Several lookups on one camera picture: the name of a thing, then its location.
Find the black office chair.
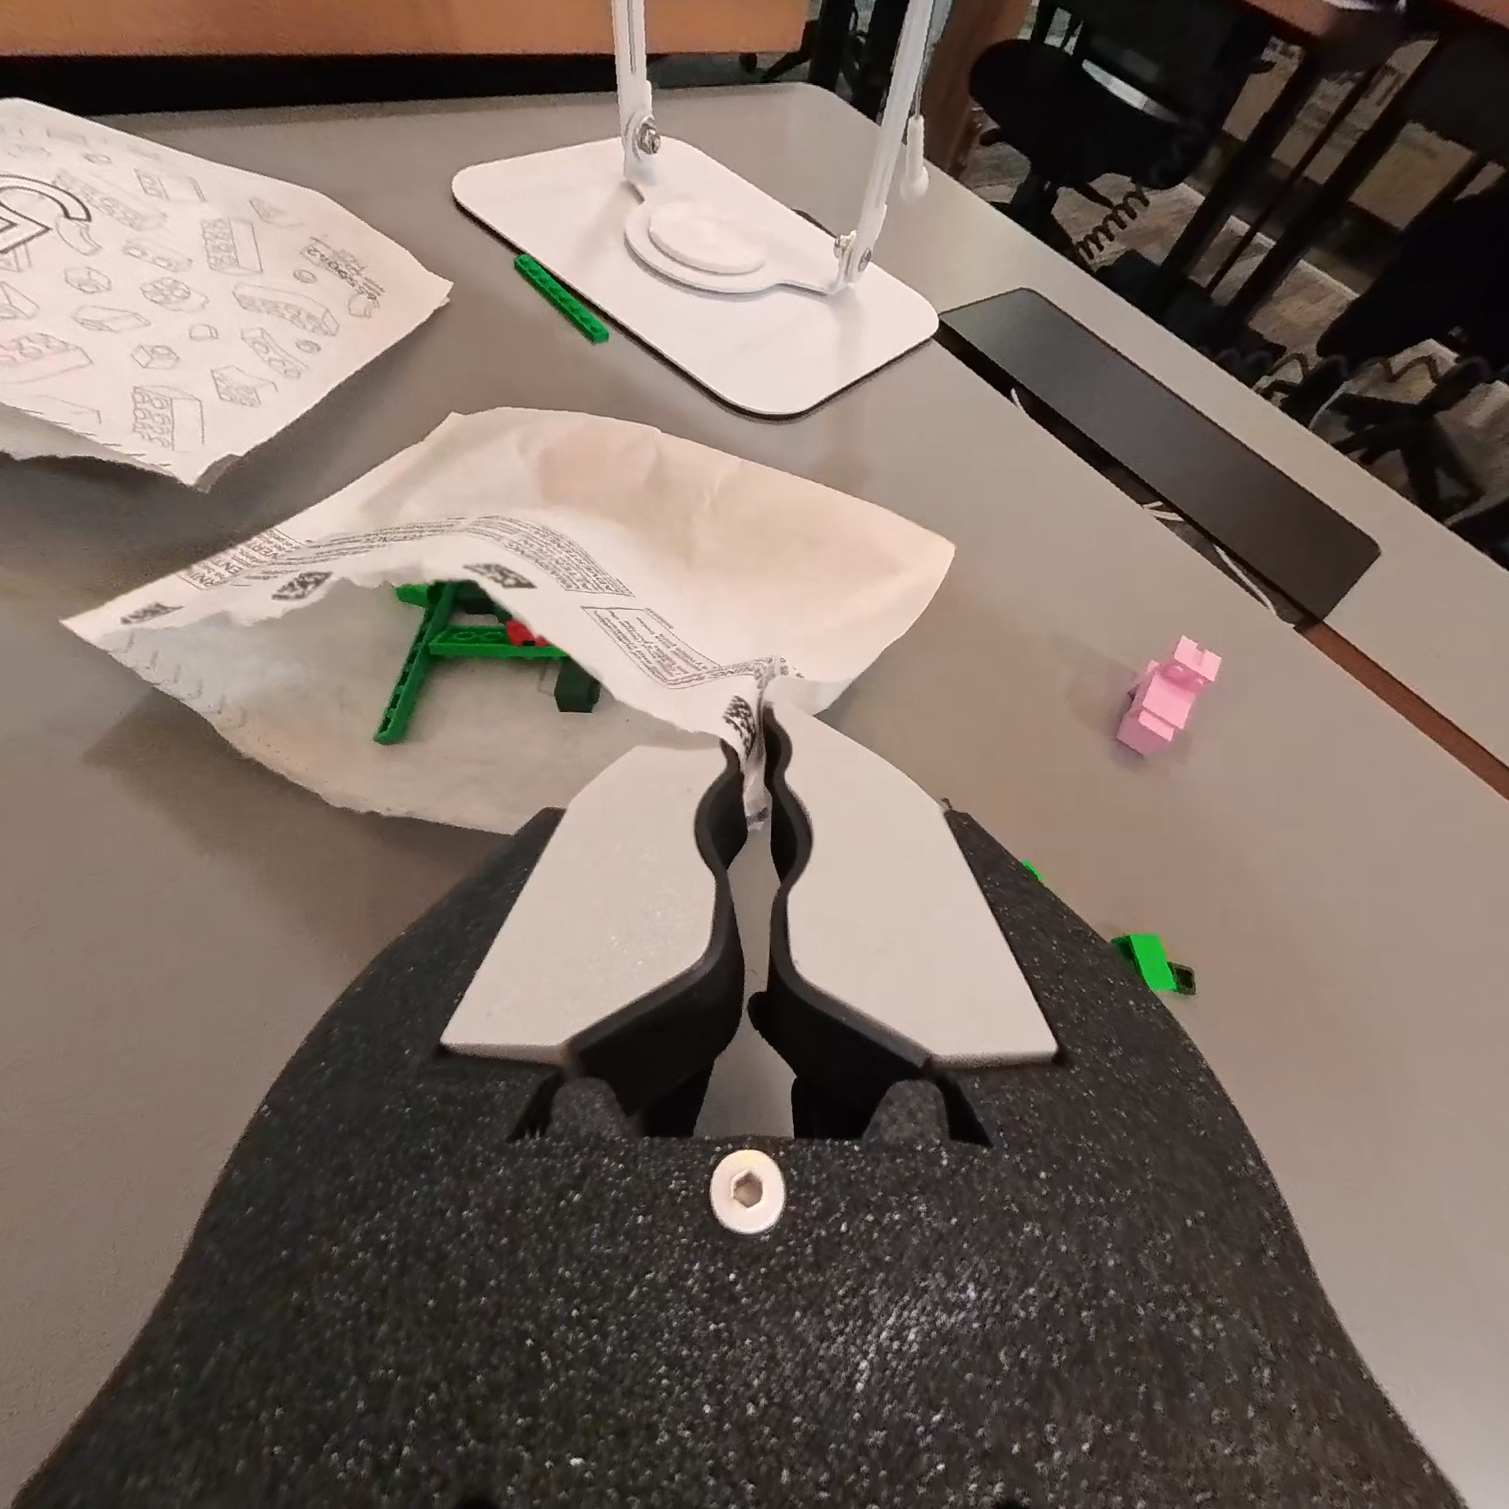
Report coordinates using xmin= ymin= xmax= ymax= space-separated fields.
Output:
xmin=971 ymin=0 xmax=1276 ymax=215

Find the pink toy pig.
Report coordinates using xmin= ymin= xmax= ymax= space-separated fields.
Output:
xmin=1114 ymin=635 xmax=1224 ymax=758

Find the white brick-drawing paper bag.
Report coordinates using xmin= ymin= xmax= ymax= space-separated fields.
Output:
xmin=0 ymin=97 xmax=455 ymax=486

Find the black desk cable flap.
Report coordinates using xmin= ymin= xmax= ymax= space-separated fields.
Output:
xmin=938 ymin=288 xmax=1379 ymax=626

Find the pile of green toy bricks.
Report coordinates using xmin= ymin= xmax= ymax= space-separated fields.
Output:
xmin=372 ymin=578 xmax=602 ymax=749

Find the long green toy plate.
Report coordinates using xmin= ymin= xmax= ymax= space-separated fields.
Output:
xmin=516 ymin=254 xmax=613 ymax=343

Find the wooden office desk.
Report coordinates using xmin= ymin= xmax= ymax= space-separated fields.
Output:
xmin=0 ymin=0 xmax=817 ymax=58

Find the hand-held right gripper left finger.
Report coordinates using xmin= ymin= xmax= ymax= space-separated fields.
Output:
xmin=440 ymin=741 xmax=747 ymax=1140

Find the coiled black cable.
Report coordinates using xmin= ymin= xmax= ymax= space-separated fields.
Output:
xmin=1064 ymin=187 xmax=1150 ymax=267

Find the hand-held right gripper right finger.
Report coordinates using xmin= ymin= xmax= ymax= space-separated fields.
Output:
xmin=747 ymin=704 xmax=1057 ymax=1140

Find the grey desk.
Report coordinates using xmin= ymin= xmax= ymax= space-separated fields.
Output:
xmin=0 ymin=80 xmax=1509 ymax=1509
xmin=766 ymin=80 xmax=1509 ymax=795

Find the white book stand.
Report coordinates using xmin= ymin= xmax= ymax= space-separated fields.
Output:
xmin=450 ymin=0 xmax=938 ymax=418

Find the small green toy brick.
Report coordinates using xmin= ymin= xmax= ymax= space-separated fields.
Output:
xmin=1112 ymin=933 xmax=1193 ymax=996

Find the white text-printed paper bag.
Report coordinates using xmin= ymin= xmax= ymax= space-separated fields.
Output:
xmin=61 ymin=406 xmax=955 ymax=835

